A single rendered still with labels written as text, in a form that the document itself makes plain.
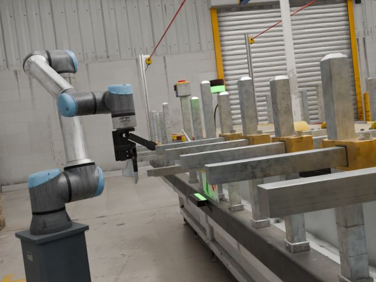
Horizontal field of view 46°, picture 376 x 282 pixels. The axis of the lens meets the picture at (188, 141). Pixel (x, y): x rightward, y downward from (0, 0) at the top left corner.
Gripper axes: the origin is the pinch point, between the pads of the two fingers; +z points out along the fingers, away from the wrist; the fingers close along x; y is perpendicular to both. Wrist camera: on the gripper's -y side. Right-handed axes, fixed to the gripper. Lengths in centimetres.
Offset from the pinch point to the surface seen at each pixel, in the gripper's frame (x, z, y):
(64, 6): -767, -276, 65
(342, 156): 101, -12, -28
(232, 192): 22.7, 6.0, -30.5
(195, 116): -27.3, -21.6, -30.9
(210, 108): -2.3, -23.7, -32.0
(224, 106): 22.7, -23.6, -31.0
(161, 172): 1.5, -1.7, -9.5
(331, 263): 83, 13, -34
